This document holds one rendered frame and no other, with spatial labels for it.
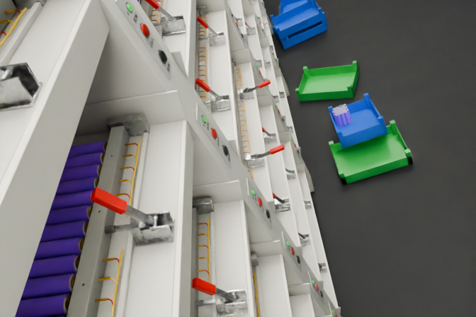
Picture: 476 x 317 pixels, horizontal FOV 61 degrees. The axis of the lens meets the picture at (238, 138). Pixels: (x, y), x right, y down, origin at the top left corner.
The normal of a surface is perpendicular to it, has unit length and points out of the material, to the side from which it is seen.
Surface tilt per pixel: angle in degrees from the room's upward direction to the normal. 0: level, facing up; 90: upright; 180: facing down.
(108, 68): 90
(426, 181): 0
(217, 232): 15
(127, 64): 90
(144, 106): 90
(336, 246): 0
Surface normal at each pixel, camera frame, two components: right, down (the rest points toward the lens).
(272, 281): -0.15, -0.71
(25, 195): 0.99, -0.15
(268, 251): 0.07, 0.69
